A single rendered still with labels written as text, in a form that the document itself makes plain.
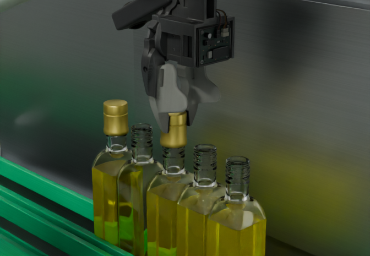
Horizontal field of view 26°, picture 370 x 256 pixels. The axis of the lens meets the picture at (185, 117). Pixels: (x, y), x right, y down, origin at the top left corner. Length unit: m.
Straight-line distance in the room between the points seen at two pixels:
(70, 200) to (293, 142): 0.43
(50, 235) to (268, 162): 0.35
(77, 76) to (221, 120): 0.38
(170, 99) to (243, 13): 0.17
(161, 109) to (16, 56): 0.64
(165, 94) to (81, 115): 0.48
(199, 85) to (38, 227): 0.37
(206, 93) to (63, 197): 0.41
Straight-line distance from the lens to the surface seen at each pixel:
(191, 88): 1.03
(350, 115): 1.00
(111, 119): 1.11
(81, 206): 1.31
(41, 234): 1.25
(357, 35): 0.97
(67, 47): 1.44
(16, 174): 1.45
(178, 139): 1.03
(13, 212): 1.30
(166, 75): 0.99
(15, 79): 1.61
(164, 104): 0.99
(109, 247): 1.15
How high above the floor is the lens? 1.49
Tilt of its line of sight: 18 degrees down
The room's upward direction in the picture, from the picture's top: straight up
